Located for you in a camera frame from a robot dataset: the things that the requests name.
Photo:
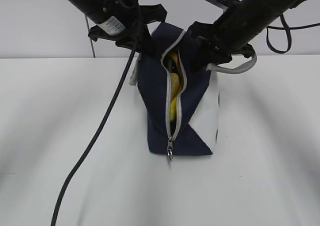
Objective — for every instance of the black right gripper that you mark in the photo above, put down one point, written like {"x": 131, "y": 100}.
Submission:
{"x": 208, "y": 48}

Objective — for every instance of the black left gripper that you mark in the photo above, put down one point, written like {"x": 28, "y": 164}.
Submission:
{"x": 124, "y": 35}

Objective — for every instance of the yellow banana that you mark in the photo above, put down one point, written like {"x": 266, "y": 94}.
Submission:
{"x": 176, "y": 84}

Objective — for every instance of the navy blue lunch bag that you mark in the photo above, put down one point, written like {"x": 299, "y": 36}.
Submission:
{"x": 195, "y": 128}

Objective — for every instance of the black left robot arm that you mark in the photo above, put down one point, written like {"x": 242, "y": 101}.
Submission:
{"x": 125, "y": 22}

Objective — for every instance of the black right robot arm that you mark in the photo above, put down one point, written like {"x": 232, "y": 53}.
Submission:
{"x": 241, "y": 23}

